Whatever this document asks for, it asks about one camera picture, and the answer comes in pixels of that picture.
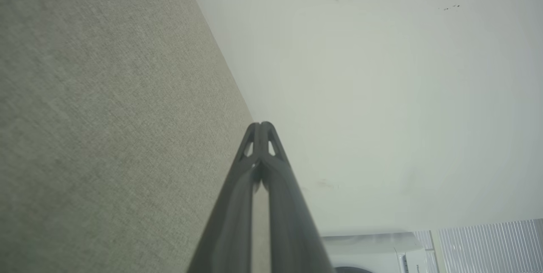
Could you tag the white washing machine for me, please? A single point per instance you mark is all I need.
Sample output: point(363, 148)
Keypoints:
point(373, 251)

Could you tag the white ribbed panel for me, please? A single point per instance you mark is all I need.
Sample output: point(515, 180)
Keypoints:
point(488, 247)

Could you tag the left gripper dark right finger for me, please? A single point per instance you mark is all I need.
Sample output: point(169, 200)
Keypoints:
point(288, 230)

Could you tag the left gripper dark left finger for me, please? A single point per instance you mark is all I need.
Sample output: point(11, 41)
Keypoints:
point(229, 230)

